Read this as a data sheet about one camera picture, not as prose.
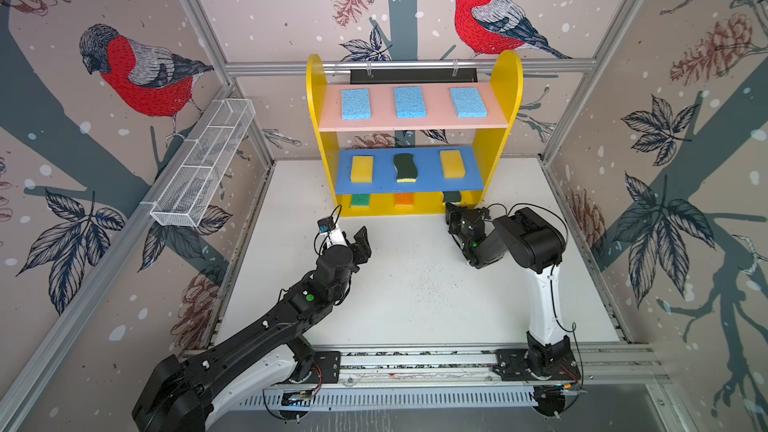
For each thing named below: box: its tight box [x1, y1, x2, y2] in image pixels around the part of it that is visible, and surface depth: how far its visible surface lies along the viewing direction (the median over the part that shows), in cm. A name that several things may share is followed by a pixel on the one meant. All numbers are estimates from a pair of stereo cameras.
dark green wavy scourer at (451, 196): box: [442, 190, 461, 203], surface depth 109 cm
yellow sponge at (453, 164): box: [440, 150, 465, 179], surface depth 100 cm
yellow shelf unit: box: [306, 50, 524, 216], surface depth 95 cm
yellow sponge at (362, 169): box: [350, 156, 374, 184], surface depth 98 cm
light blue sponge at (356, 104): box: [341, 88, 371, 120], surface depth 79 cm
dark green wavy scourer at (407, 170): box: [394, 153, 418, 183], surface depth 100 cm
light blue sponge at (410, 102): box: [394, 86, 427, 119], surface depth 79 cm
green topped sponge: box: [351, 194, 371, 208], surface depth 107 cm
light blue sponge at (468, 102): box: [450, 87, 488, 118], surface depth 79 cm
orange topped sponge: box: [394, 193, 414, 207], surface depth 108 cm
